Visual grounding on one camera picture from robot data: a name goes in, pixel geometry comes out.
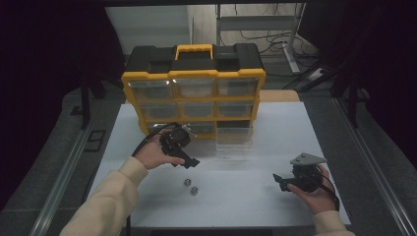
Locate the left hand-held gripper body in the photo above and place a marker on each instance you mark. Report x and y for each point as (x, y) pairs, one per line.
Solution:
(175, 141)

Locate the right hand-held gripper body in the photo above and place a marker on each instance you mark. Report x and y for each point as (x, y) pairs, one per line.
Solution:
(305, 178)

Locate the metal hex nut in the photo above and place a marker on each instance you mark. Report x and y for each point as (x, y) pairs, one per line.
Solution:
(194, 190)
(187, 182)

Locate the single clear plastic drawer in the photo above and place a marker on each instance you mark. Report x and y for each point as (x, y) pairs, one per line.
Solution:
(234, 142)

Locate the yellow black organizer case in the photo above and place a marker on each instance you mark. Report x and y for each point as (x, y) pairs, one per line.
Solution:
(196, 57)

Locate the person's right hand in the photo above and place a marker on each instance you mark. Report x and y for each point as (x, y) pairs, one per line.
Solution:
(316, 200)

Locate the person's left hand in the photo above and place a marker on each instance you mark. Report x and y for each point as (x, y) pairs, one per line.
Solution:
(150, 154)

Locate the set of clear organizer drawers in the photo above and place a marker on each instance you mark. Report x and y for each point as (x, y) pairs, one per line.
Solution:
(193, 88)

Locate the black metal stand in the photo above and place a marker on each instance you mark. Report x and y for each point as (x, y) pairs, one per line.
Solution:
(352, 105)
(86, 105)

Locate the white power strip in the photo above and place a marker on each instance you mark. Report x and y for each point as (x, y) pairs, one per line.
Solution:
(316, 74)

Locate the white panel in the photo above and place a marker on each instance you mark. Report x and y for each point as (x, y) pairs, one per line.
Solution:
(147, 28)

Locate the dark curtain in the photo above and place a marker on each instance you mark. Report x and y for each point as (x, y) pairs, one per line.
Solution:
(42, 82)
(387, 65)

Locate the aluminium rail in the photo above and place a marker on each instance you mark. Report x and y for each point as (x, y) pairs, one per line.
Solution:
(62, 183)
(377, 170)

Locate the black floor frame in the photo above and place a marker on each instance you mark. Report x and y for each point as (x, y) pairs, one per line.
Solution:
(95, 141)

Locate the white metal desk frame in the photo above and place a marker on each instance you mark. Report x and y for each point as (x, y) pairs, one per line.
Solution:
(255, 23)

